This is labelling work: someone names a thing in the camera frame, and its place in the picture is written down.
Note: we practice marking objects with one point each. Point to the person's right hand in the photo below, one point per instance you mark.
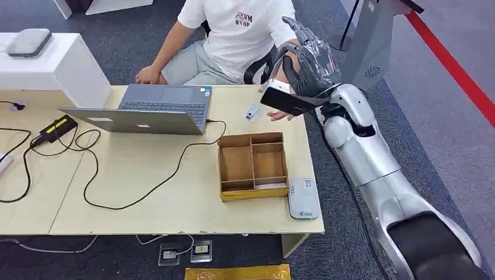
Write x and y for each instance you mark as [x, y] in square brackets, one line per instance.
[147, 75]

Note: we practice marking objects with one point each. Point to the white furniture piece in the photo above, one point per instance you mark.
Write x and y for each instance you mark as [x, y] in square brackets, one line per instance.
[112, 4]

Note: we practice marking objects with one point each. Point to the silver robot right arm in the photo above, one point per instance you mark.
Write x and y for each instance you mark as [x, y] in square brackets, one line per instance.
[371, 154]

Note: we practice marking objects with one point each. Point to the pale desk leg panel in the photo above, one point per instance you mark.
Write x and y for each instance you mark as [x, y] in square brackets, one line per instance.
[292, 244]

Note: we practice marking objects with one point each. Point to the grey card reader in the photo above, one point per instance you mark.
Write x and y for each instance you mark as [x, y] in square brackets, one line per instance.
[304, 199]

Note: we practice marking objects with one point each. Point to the white printed card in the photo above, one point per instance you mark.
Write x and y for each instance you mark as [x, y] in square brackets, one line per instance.
[253, 113]

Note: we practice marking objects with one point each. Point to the black power adapter yellow labels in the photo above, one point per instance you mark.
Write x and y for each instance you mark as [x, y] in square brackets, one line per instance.
[58, 129]

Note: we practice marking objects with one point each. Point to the person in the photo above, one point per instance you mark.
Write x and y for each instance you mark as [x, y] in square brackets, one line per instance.
[236, 46]

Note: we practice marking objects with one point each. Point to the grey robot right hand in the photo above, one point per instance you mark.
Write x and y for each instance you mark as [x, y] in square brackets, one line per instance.
[319, 69]

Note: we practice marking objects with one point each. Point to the grey flat device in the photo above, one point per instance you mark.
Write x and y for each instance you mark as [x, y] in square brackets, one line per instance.
[29, 42]

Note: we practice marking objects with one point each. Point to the black office chair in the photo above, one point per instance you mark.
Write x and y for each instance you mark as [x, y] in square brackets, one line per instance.
[255, 71]

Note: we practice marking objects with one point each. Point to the grey laptop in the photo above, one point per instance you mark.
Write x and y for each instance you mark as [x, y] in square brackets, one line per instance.
[154, 114]

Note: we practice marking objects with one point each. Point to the black pole stand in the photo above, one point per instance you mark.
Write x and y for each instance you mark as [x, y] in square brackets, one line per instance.
[342, 41]

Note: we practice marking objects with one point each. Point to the floor socket yellow label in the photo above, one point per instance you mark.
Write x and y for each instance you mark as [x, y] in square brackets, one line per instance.
[201, 251]

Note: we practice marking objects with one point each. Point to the white power strip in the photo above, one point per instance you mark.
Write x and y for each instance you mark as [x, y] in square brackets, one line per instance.
[4, 163]

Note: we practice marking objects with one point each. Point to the white cabinet block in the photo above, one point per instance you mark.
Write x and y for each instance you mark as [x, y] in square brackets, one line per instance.
[58, 73]

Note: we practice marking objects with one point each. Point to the wooden compartment box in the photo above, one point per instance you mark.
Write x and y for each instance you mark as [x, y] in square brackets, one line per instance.
[236, 164]

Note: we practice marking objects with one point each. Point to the person's left hand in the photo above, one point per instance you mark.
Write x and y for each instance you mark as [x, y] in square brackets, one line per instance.
[279, 115]

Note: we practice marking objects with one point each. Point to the grey kiosk stand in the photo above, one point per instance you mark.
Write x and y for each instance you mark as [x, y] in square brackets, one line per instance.
[367, 50]

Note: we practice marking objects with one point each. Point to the yellow package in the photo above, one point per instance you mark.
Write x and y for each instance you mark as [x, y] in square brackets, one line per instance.
[238, 273]

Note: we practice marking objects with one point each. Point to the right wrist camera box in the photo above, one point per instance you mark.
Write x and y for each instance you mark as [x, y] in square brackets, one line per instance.
[286, 101]

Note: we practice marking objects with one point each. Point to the floor socket with plug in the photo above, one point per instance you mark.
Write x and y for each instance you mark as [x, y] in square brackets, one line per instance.
[169, 255]

